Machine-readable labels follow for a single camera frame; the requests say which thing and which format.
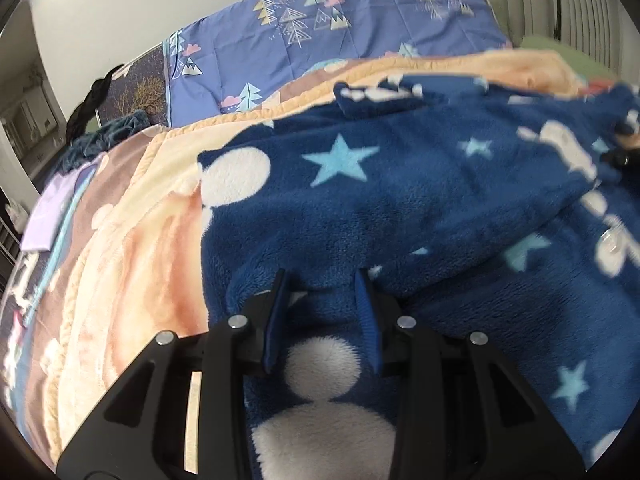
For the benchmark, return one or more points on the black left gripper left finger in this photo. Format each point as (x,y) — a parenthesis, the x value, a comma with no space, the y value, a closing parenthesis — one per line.
(178,410)

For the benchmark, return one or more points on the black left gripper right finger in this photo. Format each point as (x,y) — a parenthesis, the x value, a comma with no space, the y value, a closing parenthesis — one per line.
(465,412)

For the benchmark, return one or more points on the navy star fleece baby jacket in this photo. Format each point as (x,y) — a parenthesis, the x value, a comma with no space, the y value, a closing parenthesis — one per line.
(479,208)

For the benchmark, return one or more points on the green pillow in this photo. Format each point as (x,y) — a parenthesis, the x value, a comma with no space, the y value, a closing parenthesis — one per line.
(582,64)

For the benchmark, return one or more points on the peach bear fleece blanket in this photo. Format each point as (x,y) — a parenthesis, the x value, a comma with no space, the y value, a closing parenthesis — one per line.
(130,265)

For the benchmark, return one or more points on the grey pleated curtain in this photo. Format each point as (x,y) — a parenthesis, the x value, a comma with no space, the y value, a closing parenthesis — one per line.
(601,29)

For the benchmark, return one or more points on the lavender folded cloth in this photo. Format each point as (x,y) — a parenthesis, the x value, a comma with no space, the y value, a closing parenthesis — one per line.
(49,211)

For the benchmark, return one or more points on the dark teal knit blanket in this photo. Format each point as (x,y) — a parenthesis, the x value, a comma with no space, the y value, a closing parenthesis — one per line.
(86,147)

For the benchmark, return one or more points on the black garment on headboard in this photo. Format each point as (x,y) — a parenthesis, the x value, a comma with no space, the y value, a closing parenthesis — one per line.
(81,116)

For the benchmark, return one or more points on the dark tree-pattern headboard cushion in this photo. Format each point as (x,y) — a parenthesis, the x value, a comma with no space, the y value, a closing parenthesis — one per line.
(139,85)

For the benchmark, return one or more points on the blue tree-print sheet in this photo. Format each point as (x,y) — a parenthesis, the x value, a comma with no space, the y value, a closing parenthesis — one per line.
(233,60)

